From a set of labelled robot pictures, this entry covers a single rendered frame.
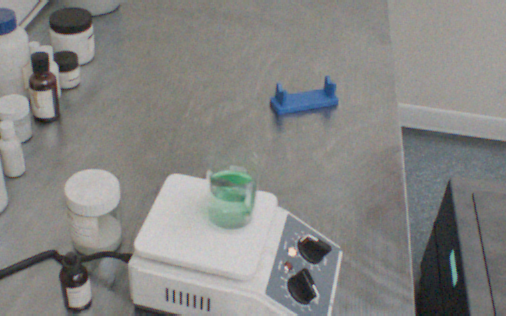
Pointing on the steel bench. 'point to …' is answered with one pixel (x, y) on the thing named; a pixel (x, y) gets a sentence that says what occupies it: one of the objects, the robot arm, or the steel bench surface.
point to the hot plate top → (201, 232)
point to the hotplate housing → (209, 285)
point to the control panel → (277, 286)
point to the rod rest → (282, 103)
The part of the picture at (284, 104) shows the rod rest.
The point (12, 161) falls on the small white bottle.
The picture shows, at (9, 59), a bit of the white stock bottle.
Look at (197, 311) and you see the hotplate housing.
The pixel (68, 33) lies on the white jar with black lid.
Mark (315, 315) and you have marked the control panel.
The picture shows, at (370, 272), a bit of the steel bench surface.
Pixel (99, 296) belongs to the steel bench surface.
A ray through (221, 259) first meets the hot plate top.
